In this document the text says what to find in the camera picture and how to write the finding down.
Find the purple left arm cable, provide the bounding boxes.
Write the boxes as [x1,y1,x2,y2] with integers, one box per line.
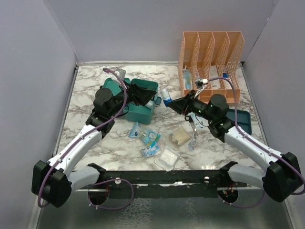
[37,68,134,211]

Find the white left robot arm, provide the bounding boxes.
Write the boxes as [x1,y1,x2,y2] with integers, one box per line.
[31,82,156,208]

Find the dark teal divided tray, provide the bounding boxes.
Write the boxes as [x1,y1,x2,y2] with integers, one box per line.
[226,109,252,135]

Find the white bottle blue label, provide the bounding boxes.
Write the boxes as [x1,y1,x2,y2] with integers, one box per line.
[160,88,172,107]

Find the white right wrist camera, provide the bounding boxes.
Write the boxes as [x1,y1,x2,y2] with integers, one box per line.
[194,79,209,93]

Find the blue cotton swab bag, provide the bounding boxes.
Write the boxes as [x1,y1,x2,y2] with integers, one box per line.
[129,122,161,148]

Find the zip bag of blue packets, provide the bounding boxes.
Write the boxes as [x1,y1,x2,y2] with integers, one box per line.
[140,143,163,157]

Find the white bottle green label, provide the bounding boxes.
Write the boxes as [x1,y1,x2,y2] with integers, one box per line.
[145,100,154,110]

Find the light blue mask packet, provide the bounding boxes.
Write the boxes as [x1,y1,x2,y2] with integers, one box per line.
[190,113,209,130]

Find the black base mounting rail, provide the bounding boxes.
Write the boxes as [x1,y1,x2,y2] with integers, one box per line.
[88,163,246,199]

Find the zip bag of bandages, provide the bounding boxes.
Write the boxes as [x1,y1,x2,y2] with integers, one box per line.
[169,126,191,147]

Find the blue toothbrush package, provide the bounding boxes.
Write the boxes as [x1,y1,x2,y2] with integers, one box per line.
[183,68,192,90]

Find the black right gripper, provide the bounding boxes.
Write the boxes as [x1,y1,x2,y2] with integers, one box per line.
[167,90,215,123]

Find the tape roll in bag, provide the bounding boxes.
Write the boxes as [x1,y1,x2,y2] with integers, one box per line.
[188,139,197,150]

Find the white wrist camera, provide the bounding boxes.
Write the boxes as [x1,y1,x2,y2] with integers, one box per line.
[194,79,209,93]
[115,68,126,80]

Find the orange plastic file organizer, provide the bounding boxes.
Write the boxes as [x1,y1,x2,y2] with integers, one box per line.
[177,31,244,104]

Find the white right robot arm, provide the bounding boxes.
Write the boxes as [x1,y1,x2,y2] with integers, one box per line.
[167,90,305,202]

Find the black handled scissors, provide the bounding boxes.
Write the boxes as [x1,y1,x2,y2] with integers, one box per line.
[184,115,197,139]

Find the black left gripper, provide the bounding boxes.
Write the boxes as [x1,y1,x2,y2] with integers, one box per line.
[108,80,157,117]

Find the white gauze pad packet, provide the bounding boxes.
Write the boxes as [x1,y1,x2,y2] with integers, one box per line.
[155,147,180,172]

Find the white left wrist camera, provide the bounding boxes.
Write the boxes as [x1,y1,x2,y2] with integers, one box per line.
[115,68,126,80]

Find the blue white medicine box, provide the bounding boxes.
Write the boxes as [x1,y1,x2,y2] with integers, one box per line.
[222,67,233,90]

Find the green plastic medicine box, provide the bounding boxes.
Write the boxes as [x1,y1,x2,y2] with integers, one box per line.
[100,77,162,125]

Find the red white medicine box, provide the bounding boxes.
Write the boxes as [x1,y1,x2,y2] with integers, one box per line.
[194,68,202,81]

